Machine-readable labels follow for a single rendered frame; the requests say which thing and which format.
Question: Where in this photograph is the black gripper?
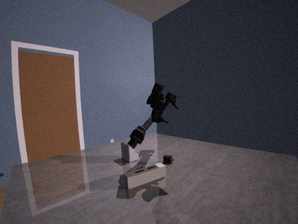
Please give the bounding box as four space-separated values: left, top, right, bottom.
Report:
152 92 179 124

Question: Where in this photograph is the black two-prong charger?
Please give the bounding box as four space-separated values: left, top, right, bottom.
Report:
163 155 174 164

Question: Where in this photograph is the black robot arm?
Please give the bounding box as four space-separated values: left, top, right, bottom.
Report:
127 82 164 149

